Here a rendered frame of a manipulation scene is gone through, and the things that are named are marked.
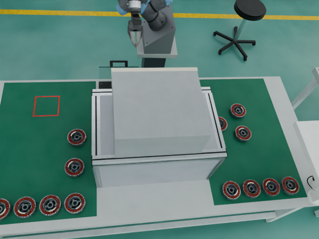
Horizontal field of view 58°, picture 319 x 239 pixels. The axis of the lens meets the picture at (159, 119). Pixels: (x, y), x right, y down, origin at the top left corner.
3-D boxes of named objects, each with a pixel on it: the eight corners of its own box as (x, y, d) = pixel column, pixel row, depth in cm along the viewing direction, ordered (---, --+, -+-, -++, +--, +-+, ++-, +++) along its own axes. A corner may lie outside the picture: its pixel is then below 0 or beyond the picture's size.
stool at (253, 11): (211, 29, 360) (225, -12, 312) (248, 29, 368) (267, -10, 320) (220, 61, 333) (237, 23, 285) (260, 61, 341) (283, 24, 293)
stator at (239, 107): (232, 120, 202) (234, 117, 199) (226, 106, 208) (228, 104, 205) (246, 117, 205) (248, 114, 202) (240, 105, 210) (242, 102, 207)
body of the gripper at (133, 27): (140, 32, 174) (140, 11, 172) (142, 30, 166) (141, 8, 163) (127, 32, 173) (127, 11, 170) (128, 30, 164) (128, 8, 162)
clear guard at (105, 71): (99, 66, 180) (98, 59, 175) (137, 66, 184) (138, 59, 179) (99, 110, 164) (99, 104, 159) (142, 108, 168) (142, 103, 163)
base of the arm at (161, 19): (151, 18, 226) (143, 11, 219) (167, 11, 218) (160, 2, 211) (150, 34, 220) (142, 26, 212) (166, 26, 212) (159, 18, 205)
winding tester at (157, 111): (111, 92, 158) (111, 68, 140) (189, 90, 165) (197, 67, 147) (114, 158, 139) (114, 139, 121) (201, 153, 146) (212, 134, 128)
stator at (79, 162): (88, 165, 173) (88, 163, 170) (77, 181, 167) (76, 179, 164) (72, 156, 175) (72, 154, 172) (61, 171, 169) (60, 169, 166)
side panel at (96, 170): (96, 144, 181) (92, 118, 153) (101, 144, 181) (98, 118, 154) (96, 188, 167) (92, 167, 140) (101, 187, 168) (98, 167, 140)
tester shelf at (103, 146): (92, 93, 161) (91, 88, 158) (208, 91, 172) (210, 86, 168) (92, 168, 140) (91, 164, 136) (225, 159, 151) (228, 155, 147)
